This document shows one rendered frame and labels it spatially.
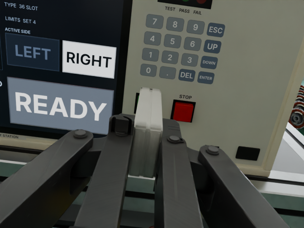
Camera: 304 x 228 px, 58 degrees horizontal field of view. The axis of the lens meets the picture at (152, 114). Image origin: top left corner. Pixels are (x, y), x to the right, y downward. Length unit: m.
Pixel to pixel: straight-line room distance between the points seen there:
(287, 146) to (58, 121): 0.31
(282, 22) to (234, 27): 0.04
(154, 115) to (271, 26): 0.16
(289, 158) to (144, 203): 0.20
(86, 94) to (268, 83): 0.18
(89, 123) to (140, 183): 0.08
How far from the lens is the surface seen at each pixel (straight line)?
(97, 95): 0.28
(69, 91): 0.29
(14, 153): 0.32
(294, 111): 1.63
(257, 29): 0.28
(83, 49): 0.27
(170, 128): 0.16
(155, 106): 0.17
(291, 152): 0.42
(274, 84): 0.30
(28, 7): 0.28
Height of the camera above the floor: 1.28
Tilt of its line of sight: 22 degrees down
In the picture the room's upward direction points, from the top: 8 degrees clockwise
